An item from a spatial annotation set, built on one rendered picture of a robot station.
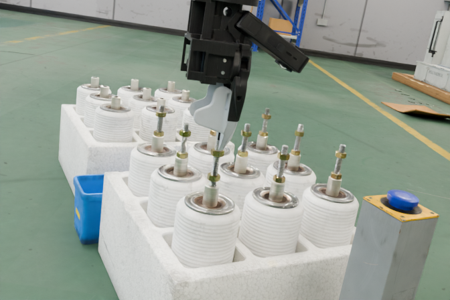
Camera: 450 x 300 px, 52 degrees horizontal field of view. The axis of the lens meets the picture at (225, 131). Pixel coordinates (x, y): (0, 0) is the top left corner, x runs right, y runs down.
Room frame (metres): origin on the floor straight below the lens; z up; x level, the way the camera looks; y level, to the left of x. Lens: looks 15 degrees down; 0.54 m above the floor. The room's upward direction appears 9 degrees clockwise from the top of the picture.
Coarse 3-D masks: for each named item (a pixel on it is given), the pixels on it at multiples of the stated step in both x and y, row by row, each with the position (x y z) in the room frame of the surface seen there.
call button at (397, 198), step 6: (390, 192) 0.58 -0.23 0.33; (396, 192) 0.58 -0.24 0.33; (402, 192) 0.59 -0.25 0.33; (408, 192) 0.59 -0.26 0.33; (390, 198) 0.57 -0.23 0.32; (396, 198) 0.56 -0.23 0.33; (402, 198) 0.56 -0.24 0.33; (408, 198) 0.57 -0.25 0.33; (414, 198) 0.57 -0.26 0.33; (390, 204) 0.57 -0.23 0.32; (396, 204) 0.57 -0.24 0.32; (402, 204) 0.56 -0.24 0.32; (408, 204) 0.56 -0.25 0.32; (414, 204) 0.56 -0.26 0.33
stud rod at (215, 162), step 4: (216, 144) 0.63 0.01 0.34; (216, 148) 0.63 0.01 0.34; (216, 160) 0.63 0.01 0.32; (212, 164) 0.63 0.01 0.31; (216, 164) 0.63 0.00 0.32; (212, 168) 0.63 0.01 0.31; (216, 168) 0.63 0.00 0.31; (212, 172) 0.63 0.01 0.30; (216, 172) 0.63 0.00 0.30; (212, 184) 0.63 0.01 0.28
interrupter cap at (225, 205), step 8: (192, 192) 0.65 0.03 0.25; (200, 192) 0.66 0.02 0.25; (184, 200) 0.62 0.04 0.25; (192, 200) 0.63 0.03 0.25; (200, 200) 0.64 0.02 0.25; (224, 200) 0.64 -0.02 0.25; (232, 200) 0.65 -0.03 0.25; (192, 208) 0.60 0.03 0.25; (200, 208) 0.60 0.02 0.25; (208, 208) 0.61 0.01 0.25; (216, 208) 0.61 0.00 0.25; (224, 208) 0.62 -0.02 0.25; (232, 208) 0.62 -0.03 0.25
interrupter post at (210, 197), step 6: (210, 186) 0.62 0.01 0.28; (216, 186) 0.63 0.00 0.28; (204, 192) 0.63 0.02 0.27; (210, 192) 0.62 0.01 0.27; (216, 192) 0.62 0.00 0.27; (204, 198) 0.62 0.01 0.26; (210, 198) 0.62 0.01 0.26; (216, 198) 0.62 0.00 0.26; (204, 204) 0.62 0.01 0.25; (210, 204) 0.62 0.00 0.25; (216, 204) 0.63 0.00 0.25
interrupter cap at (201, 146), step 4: (196, 144) 0.90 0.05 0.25; (200, 144) 0.91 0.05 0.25; (204, 144) 0.91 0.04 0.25; (196, 148) 0.87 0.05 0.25; (200, 148) 0.88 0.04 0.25; (204, 148) 0.90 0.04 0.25; (224, 148) 0.91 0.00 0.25; (228, 148) 0.91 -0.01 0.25; (200, 152) 0.86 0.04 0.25; (204, 152) 0.86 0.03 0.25; (208, 152) 0.87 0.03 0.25; (224, 152) 0.88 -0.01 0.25; (228, 152) 0.88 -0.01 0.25
